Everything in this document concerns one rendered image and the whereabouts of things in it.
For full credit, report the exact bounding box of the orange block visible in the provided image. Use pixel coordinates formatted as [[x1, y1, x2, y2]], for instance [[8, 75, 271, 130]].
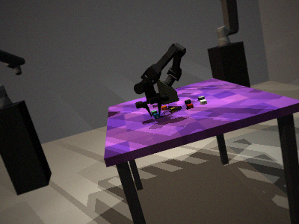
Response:
[[161, 105, 167, 111]]

